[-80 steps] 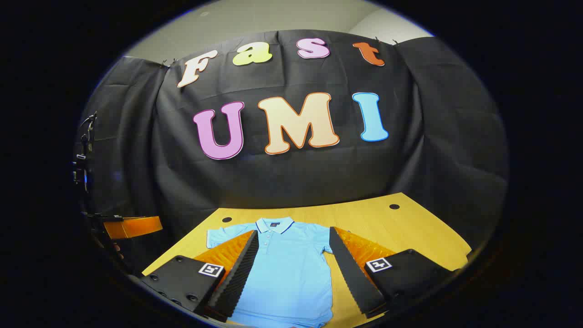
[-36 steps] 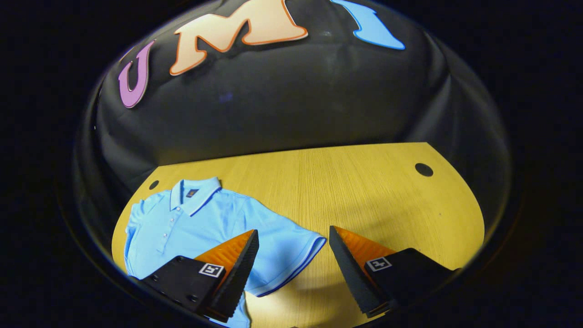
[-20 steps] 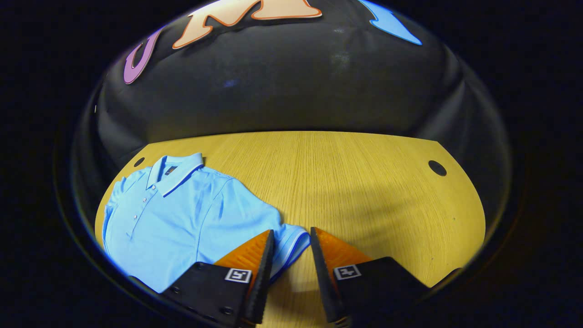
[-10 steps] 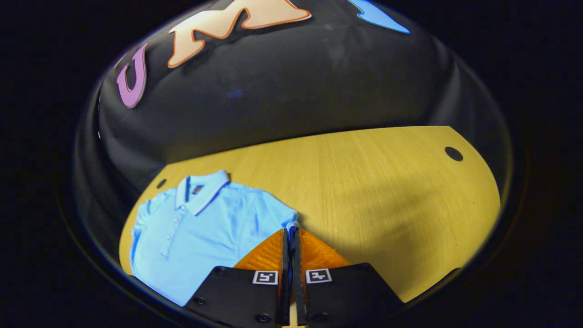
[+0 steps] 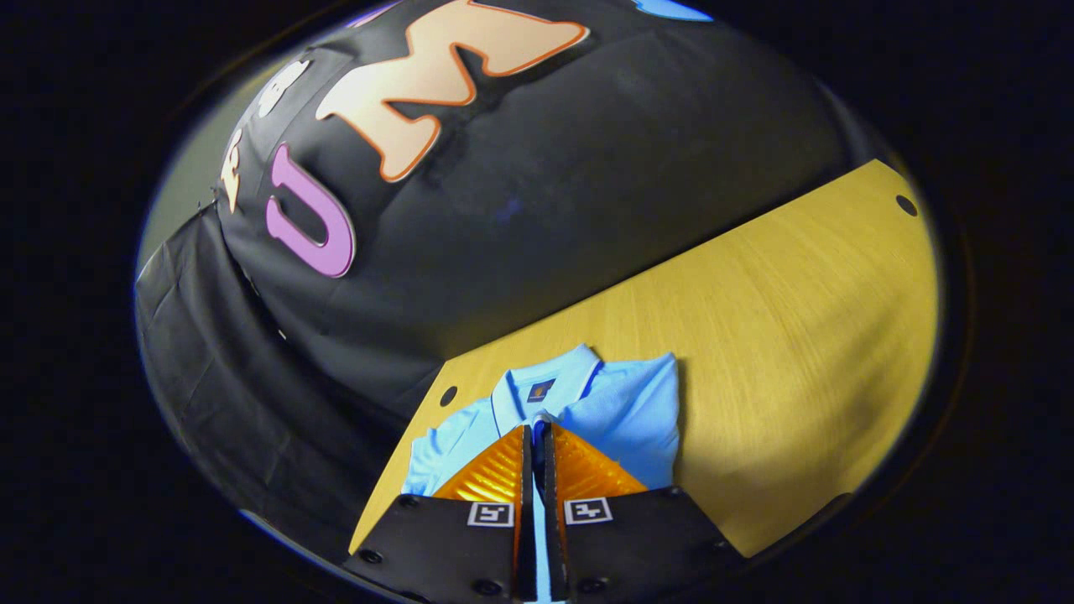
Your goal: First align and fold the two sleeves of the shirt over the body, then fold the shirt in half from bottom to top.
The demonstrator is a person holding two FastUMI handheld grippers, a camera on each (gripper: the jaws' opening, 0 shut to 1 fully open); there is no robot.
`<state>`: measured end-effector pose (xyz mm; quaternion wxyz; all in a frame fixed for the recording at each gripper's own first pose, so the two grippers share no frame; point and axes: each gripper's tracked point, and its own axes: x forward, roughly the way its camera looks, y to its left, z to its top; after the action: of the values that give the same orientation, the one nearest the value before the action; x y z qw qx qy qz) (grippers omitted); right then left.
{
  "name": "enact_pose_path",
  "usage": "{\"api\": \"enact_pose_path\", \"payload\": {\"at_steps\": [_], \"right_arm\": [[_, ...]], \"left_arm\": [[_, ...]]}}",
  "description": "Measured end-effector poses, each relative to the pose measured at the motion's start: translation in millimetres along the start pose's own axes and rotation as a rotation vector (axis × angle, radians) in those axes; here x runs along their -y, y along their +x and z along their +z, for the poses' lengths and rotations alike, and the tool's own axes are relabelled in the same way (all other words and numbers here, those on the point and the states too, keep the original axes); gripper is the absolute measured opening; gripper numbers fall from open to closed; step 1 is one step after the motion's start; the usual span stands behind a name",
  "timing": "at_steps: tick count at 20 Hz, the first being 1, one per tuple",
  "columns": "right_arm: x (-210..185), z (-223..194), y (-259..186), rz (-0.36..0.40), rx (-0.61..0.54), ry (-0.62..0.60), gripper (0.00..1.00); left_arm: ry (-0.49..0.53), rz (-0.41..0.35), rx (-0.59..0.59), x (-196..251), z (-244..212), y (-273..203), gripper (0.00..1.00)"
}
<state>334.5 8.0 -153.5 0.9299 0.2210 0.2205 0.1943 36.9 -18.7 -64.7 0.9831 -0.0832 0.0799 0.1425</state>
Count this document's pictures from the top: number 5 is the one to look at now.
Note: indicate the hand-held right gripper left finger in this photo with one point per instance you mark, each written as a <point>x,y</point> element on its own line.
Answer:
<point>528,520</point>

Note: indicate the black backdrop cloth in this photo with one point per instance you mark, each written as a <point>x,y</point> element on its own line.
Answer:
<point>545,210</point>

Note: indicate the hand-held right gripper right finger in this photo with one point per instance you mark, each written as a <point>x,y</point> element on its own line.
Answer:
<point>551,520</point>

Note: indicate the light blue T-shirt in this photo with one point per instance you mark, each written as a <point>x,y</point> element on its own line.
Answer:
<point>629,411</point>

